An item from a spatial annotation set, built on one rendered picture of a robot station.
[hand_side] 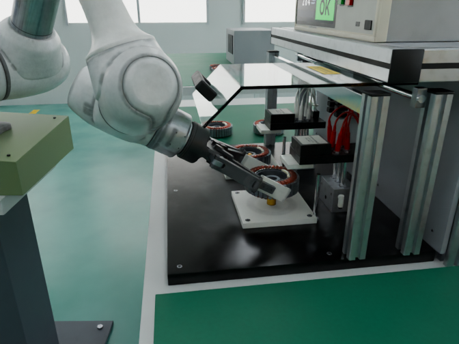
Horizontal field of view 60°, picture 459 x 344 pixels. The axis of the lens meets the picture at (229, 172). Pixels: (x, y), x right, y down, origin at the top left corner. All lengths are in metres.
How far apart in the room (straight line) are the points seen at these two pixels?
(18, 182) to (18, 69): 0.30
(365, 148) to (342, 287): 0.23
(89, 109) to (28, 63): 0.51
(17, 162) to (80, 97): 0.40
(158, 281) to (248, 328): 0.18
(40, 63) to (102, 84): 0.66
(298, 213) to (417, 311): 0.29
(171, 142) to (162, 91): 0.22
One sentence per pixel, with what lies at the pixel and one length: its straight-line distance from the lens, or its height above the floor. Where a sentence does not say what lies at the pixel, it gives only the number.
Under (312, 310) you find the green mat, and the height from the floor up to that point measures 0.75.
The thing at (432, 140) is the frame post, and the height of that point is 0.98.
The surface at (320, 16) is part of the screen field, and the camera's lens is 0.94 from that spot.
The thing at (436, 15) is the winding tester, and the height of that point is 1.16.
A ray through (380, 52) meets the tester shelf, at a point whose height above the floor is 1.11.
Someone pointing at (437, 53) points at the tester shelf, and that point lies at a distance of 0.63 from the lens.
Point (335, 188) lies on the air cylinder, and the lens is 0.85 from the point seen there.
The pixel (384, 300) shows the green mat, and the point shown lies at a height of 0.75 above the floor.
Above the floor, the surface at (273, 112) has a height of 0.92.
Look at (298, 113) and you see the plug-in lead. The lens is 1.06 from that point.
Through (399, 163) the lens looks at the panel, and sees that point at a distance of 0.87.
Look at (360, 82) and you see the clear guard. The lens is 0.63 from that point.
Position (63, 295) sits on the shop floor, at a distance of 1.96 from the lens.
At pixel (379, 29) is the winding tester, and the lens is 0.71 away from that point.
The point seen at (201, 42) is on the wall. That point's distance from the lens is 5.49.
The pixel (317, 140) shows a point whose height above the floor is 0.92.
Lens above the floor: 1.17
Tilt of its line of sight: 22 degrees down
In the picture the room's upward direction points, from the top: straight up
